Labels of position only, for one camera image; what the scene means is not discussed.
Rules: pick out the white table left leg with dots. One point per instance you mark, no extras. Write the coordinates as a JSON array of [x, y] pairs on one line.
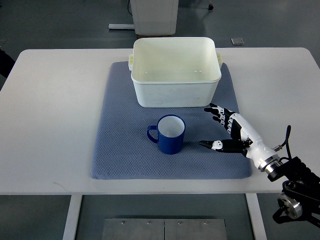
[[72, 218]]

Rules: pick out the white plastic storage box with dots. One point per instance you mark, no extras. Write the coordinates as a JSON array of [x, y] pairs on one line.
[[174, 72]]

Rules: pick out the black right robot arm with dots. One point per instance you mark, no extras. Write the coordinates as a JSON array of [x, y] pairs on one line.
[[300, 196]]

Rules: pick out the white table right leg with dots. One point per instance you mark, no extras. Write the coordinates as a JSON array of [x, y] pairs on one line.
[[255, 216]]

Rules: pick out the grey metal floor plate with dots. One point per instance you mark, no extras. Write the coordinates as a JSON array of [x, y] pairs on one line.
[[163, 229]]

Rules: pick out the blue enamel mug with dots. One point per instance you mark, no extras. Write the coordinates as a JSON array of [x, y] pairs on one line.
[[168, 133]]

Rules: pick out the grey metal base bar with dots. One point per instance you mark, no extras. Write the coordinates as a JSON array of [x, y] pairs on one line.
[[120, 26]]

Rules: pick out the white cabinet pedestal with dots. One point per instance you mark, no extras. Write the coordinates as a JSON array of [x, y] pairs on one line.
[[154, 17]]

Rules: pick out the small grey floor plate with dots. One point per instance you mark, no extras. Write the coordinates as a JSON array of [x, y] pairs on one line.
[[237, 41]]

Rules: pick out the white table leg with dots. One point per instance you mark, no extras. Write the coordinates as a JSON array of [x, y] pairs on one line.
[[255, 216], [72, 218]]

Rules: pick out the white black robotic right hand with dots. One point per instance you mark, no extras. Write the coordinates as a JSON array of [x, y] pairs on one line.
[[244, 139]]

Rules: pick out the dark clothed person at edge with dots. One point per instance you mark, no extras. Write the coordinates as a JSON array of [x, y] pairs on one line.
[[6, 64]]

